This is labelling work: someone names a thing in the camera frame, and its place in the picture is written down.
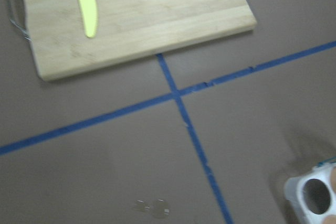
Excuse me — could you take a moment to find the clear plastic egg box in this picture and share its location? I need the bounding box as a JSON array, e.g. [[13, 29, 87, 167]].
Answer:
[[283, 157, 335, 223]]

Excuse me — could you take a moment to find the brown egg in box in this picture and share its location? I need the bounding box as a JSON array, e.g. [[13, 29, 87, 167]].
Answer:
[[322, 215, 336, 224], [330, 167, 336, 194]]

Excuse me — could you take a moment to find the blue masking tape grid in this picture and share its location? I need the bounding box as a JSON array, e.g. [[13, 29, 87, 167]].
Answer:
[[1, 41, 335, 223]]

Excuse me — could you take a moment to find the bamboo cutting board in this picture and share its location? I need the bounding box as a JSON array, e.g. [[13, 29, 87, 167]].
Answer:
[[23, 0, 257, 81]]

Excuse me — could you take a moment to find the yellow plastic knife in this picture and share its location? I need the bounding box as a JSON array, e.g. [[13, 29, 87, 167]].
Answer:
[[78, 0, 98, 38]]

